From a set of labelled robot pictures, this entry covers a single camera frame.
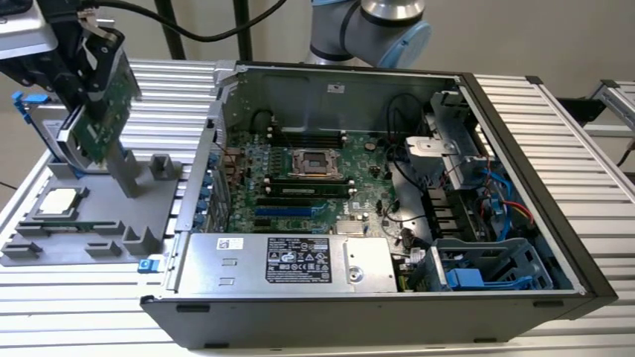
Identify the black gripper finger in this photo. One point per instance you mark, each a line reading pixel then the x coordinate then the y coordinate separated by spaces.
pixel 102 63

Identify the green graphics card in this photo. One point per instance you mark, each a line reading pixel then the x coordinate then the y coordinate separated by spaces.
pixel 105 122

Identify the hard disk in blue carrier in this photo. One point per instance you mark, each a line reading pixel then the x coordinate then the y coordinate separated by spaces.
pixel 35 99

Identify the black stand pole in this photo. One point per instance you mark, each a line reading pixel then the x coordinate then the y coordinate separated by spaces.
pixel 172 22
pixel 244 44

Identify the silver CPU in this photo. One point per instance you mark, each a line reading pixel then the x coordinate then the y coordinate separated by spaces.
pixel 59 201

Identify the grey parts rack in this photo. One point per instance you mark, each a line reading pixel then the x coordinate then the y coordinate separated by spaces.
pixel 99 212

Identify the CPU socket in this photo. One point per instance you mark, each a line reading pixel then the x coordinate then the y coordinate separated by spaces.
pixel 317 161

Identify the blue case latch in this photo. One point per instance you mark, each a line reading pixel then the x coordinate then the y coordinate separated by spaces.
pixel 145 265

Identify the round coin battery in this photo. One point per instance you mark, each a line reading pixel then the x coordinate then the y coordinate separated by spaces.
pixel 370 145

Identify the green motherboard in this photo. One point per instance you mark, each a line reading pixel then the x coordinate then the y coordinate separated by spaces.
pixel 368 163

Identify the silver power supply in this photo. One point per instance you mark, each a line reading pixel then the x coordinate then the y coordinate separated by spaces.
pixel 238 271

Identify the small silver heat sink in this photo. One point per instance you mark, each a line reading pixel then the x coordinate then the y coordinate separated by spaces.
pixel 352 227

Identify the metal drive cage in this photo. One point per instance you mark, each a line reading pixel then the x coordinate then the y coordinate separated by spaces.
pixel 449 126

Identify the open black PC case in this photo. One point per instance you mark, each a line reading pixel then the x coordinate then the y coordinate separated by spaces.
pixel 298 320

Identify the blue plastic disk carrier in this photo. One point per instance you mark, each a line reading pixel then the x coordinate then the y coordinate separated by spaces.
pixel 464 279

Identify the grey disk bay cage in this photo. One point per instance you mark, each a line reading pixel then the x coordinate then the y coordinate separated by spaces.
pixel 497 249

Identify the metal slat side table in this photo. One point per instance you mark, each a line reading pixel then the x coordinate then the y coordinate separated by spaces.
pixel 618 100

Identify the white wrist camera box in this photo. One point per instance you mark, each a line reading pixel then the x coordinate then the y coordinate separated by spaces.
pixel 25 37

